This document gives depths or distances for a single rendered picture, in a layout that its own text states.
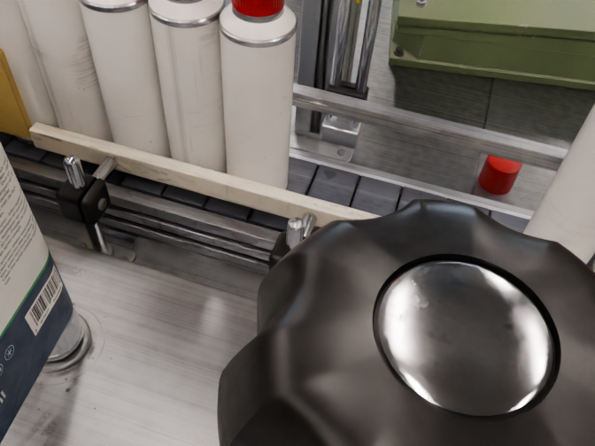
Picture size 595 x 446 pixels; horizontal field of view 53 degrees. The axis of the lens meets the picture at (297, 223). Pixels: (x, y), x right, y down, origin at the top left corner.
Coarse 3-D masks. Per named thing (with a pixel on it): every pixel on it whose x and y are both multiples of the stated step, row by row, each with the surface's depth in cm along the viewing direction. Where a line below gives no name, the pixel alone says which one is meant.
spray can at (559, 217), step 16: (592, 112) 37; (592, 128) 37; (576, 144) 39; (592, 144) 37; (576, 160) 39; (592, 160) 38; (560, 176) 41; (576, 176) 39; (592, 176) 38; (560, 192) 41; (576, 192) 40; (592, 192) 39; (544, 208) 43; (560, 208) 41; (576, 208) 40; (592, 208) 40; (528, 224) 46; (544, 224) 43; (560, 224) 42; (576, 224) 41; (592, 224) 41; (560, 240) 43; (576, 240) 42; (592, 240) 42; (576, 256) 43
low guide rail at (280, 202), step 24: (48, 144) 50; (72, 144) 49; (96, 144) 49; (120, 168) 50; (144, 168) 49; (168, 168) 48; (192, 168) 48; (216, 192) 48; (240, 192) 47; (264, 192) 47; (288, 192) 47; (288, 216) 47; (336, 216) 46; (360, 216) 46
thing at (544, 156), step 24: (312, 96) 47; (336, 96) 47; (360, 120) 47; (384, 120) 47; (408, 120) 46; (432, 120) 46; (456, 144) 46; (480, 144) 45; (504, 144) 45; (528, 144) 45; (552, 168) 45
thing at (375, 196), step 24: (24, 144) 54; (96, 168) 52; (312, 168) 54; (144, 192) 51; (168, 192) 51; (192, 192) 51; (312, 192) 52; (336, 192) 52; (360, 192) 52; (384, 192) 52; (408, 192) 52; (240, 216) 50; (264, 216) 50; (504, 216) 51
